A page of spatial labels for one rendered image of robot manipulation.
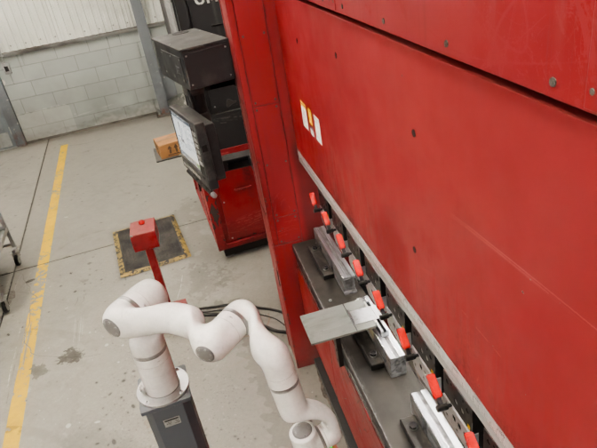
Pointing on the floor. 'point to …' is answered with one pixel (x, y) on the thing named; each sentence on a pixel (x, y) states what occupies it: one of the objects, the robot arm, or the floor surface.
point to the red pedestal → (142, 236)
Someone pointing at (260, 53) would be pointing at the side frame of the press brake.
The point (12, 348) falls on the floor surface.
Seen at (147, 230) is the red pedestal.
